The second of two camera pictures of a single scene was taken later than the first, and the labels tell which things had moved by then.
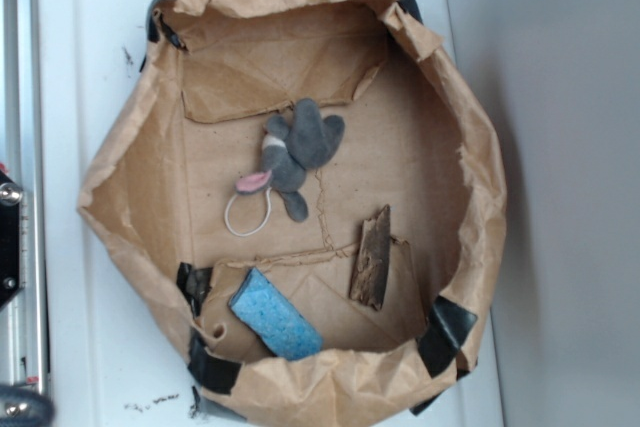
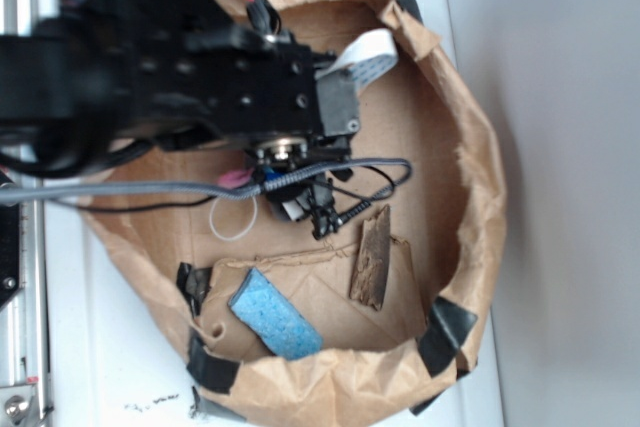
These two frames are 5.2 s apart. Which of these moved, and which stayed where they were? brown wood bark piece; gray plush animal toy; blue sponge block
Moved: gray plush animal toy
Stayed: blue sponge block; brown wood bark piece
